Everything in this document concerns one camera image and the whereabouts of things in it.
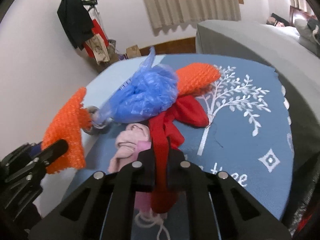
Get blue tree pattern tablecloth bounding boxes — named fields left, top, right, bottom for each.
left=39, top=54, right=295, bottom=240

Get grey sock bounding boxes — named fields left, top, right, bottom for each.
left=82, top=106, right=110, bottom=135

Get blue plastic bag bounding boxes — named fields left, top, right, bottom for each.
left=99, top=47, right=178, bottom=124

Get grey pillows stack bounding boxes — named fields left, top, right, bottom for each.
left=294, top=19, right=319, bottom=56

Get wooden headboard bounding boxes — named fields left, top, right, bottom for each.
left=289, top=6, right=313, bottom=26

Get light pink sock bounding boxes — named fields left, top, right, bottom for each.
left=108, top=123, right=151, bottom=173

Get grey covered bed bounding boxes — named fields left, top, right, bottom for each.
left=195, top=20, right=319, bottom=171

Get dark items on bed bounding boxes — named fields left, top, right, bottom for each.
left=266, top=13, right=290, bottom=27

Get red cloth strip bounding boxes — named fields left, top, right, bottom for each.
left=149, top=95, right=209, bottom=214

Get pink mesh cloth with cord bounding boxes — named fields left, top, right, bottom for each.
left=133, top=141, right=172, bottom=240

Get striped basket bag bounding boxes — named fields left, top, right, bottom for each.
left=107, top=39, right=116, bottom=53

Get orange foam net on table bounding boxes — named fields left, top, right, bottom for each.
left=176, top=62, right=221, bottom=96

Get red hanging bag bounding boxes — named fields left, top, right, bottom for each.
left=83, top=19, right=109, bottom=58

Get beige curtain centre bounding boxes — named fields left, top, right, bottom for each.
left=143, top=0, right=241, bottom=29

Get beige tote bag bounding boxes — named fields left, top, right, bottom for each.
left=88, top=37, right=110, bottom=64

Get black jacket on rack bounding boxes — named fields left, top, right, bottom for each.
left=57, top=0, right=94, bottom=50

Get brown paper bag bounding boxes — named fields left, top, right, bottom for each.
left=126, top=45, right=141, bottom=59

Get orange foam net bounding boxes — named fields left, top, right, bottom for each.
left=176, top=62, right=221, bottom=96
left=41, top=87, right=92, bottom=174

